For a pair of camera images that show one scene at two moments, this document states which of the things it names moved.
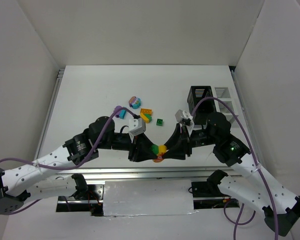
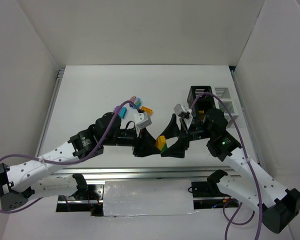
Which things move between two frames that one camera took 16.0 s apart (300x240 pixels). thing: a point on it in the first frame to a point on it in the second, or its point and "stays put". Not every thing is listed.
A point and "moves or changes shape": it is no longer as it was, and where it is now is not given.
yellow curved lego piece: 144,118 moves or changes shape
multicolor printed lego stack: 134,102 stays put
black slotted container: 205,107 stays put
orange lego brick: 146,110 stays put
